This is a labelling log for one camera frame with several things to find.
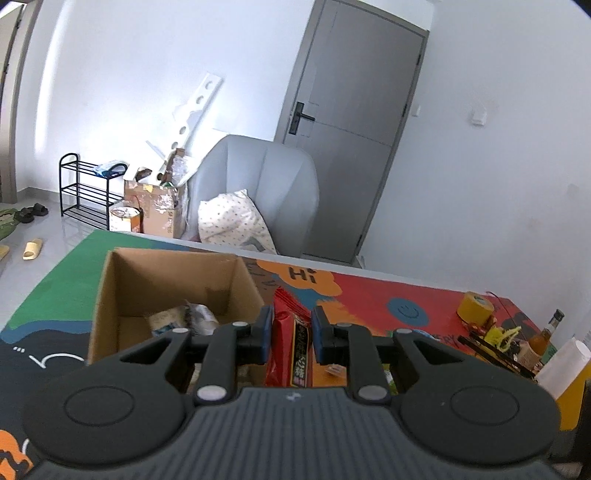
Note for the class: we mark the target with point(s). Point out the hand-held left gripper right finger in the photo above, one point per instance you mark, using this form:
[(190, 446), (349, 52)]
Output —
[(318, 332)]

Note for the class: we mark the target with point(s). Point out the white orange paper bag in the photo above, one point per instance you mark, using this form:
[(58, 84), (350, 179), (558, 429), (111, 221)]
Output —
[(124, 219)]

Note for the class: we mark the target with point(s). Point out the white board with holes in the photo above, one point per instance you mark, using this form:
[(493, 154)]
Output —
[(203, 97)]

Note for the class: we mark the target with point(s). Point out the red snack packet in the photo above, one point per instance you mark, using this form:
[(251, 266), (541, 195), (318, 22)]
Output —
[(293, 341)]

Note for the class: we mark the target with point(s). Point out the green snack packet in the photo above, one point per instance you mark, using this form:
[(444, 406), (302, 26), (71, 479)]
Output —
[(390, 381)]

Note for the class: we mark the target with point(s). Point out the large yellow bottle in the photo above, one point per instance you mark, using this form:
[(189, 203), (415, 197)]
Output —
[(572, 401)]

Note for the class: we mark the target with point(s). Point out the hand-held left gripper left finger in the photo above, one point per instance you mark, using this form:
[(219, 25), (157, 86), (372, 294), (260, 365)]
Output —
[(266, 332)]

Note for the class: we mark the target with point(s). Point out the black clothes hanger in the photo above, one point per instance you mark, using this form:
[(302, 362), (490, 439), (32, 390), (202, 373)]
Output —
[(489, 350)]

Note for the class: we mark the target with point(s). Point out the yellow slipper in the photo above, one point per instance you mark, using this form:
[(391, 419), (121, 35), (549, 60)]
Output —
[(32, 249), (2, 252)]

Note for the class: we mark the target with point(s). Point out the dotted pillow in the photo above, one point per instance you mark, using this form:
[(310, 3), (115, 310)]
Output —
[(231, 221)]

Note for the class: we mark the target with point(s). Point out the black slipper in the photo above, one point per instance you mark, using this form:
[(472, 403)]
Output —
[(39, 210), (25, 216)]

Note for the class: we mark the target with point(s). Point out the open room door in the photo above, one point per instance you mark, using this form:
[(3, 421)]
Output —
[(7, 115)]

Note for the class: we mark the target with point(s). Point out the yellow crumpled bag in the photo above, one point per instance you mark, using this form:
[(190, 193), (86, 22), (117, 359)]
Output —
[(501, 337)]

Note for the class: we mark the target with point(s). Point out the brown box with plastic wrap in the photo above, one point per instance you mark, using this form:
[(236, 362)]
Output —
[(157, 217)]

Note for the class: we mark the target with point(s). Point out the grey armchair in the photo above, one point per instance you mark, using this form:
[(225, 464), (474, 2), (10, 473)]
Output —
[(277, 184)]

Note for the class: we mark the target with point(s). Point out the paper towel roll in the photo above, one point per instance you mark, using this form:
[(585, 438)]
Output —
[(565, 364)]

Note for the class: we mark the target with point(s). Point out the green floor mat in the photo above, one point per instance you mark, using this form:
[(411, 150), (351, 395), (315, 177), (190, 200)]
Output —
[(7, 224)]

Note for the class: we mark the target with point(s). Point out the brown cardboard box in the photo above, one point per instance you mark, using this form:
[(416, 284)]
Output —
[(134, 286)]

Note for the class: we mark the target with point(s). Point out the black shoe rack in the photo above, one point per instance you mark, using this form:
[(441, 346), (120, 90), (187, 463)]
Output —
[(87, 187)]

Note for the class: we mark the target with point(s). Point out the grey door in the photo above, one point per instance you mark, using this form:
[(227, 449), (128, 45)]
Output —
[(351, 138)]

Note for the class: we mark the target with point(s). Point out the glass bottle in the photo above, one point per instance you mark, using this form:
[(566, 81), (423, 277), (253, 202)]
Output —
[(542, 339)]

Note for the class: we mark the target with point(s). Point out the yellow tape roll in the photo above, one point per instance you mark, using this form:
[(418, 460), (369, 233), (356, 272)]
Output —
[(475, 307)]

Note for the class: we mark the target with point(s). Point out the printed table mat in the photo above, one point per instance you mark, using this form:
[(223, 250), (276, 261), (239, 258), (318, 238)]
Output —
[(415, 295)]

